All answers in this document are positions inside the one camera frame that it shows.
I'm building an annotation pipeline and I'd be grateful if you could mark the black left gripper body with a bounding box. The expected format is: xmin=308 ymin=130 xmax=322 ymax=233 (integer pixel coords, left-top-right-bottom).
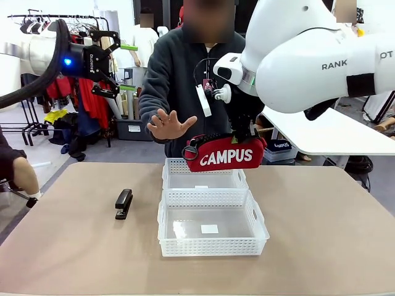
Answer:
xmin=61 ymin=42 xmax=110 ymax=82

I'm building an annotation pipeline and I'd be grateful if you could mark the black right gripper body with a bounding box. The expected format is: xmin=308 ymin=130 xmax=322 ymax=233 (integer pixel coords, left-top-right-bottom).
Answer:
xmin=227 ymin=88 xmax=265 ymax=127

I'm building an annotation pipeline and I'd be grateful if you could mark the red Campus pencil case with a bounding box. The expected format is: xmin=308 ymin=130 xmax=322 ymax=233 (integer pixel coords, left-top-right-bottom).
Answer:
xmin=181 ymin=134 xmax=268 ymax=173

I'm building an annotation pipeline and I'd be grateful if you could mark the black stapler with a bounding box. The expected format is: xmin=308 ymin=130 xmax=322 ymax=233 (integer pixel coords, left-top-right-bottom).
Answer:
xmin=115 ymin=189 xmax=133 ymax=220

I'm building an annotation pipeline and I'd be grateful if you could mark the person's right forearm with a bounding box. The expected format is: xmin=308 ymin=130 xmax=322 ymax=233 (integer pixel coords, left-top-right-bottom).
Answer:
xmin=138 ymin=86 xmax=172 ymax=144

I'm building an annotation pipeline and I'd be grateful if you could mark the person's right hand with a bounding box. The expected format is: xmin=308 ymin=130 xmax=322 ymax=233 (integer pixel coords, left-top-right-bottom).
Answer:
xmin=146 ymin=108 xmax=198 ymax=141

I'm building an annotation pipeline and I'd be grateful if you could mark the grey metal stool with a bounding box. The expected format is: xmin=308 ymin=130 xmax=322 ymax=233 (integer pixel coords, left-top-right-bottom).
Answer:
xmin=123 ymin=67 xmax=137 ymax=86

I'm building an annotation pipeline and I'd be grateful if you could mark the tall white paper roll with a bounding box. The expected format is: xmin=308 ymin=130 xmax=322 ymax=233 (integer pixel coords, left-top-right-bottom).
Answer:
xmin=124 ymin=78 xmax=134 ymax=120

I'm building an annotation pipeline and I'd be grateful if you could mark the person in white t-shirt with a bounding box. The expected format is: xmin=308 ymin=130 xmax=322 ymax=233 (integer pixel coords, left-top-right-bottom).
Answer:
xmin=128 ymin=12 xmax=160 ymax=68

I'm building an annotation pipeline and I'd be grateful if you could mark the grey paper roll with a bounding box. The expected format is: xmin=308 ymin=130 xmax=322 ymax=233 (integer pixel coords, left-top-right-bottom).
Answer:
xmin=106 ymin=92 xmax=123 ymax=120

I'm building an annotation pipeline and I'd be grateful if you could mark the navy Campus pouch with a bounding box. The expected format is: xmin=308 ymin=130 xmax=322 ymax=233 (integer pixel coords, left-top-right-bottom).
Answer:
xmin=273 ymin=140 xmax=293 ymax=152

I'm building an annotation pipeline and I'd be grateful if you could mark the clear storage box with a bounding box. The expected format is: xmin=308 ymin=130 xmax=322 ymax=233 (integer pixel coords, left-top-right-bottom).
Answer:
xmin=264 ymin=138 xmax=299 ymax=164

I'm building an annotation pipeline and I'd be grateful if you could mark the red jacket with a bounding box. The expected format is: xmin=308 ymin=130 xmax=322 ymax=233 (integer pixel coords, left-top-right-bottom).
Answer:
xmin=46 ymin=75 xmax=78 ymax=100

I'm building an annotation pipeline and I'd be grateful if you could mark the long red dress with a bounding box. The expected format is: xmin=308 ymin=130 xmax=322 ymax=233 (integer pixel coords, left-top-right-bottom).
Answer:
xmin=77 ymin=33 xmax=111 ymax=130

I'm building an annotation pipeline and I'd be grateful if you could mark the dark plastic bin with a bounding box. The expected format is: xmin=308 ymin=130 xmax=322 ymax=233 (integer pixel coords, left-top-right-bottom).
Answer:
xmin=115 ymin=118 xmax=149 ymax=141

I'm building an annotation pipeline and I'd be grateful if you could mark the dark red hang tag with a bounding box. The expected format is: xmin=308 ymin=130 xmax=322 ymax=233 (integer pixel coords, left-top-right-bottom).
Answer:
xmin=202 ymin=78 xmax=217 ymax=94

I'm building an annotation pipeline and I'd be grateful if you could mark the person in dark fleece jacket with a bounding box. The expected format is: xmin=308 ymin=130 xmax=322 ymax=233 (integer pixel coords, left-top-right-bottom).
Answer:
xmin=138 ymin=0 xmax=263 ymax=158

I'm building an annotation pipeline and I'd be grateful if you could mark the yellow cloth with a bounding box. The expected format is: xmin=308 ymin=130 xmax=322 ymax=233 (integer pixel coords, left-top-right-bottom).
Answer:
xmin=44 ymin=109 xmax=69 ymax=125

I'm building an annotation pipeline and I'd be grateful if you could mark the dark clothes pile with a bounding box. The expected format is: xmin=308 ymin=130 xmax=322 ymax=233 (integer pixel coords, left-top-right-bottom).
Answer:
xmin=49 ymin=112 xmax=91 ymax=162

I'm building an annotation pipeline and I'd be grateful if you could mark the white perforated plastic basket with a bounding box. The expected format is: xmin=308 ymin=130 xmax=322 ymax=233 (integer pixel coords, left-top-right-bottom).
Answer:
xmin=161 ymin=157 xmax=250 ymax=191
xmin=157 ymin=188 xmax=270 ymax=257

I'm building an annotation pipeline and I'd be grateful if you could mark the black clothes rack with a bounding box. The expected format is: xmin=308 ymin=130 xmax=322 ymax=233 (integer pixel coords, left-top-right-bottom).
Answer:
xmin=7 ymin=14 xmax=112 ymax=147

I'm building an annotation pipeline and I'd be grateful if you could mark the white work table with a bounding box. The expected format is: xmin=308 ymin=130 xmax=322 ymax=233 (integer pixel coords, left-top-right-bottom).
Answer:
xmin=260 ymin=106 xmax=395 ymax=157

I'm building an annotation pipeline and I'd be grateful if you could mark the person in black shorts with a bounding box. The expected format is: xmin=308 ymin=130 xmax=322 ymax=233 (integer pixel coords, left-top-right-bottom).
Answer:
xmin=0 ymin=126 xmax=41 ymax=209

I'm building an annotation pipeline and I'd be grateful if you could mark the black floor stand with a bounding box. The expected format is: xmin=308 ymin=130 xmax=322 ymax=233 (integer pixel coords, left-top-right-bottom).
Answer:
xmin=360 ymin=91 xmax=395 ymax=125

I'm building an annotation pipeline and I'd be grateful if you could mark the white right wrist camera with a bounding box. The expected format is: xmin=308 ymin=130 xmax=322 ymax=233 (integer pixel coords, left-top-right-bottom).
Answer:
xmin=196 ymin=84 xmax=231 ymax=117

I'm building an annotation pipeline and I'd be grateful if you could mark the thick black cable hose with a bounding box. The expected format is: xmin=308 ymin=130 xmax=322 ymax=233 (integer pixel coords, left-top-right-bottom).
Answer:
xmin=0 ymin=18 xmax=72 ymax=109

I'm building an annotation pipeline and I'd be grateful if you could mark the thin black camera cable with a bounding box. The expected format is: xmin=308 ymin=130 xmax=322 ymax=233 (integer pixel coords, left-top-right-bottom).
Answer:
xmin=193 ymin=57 xmax=222 ymax=90

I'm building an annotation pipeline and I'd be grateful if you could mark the black cable bundle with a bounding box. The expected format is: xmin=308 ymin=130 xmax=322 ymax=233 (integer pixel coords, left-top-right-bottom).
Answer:
xmin=345 ymin=155 xmax=373 ymax=192

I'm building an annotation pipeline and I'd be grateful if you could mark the black cable sleeve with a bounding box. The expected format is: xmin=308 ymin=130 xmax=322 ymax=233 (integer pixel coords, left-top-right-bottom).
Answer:
xmin=304 ymin=73 xmax=377 ymax=121

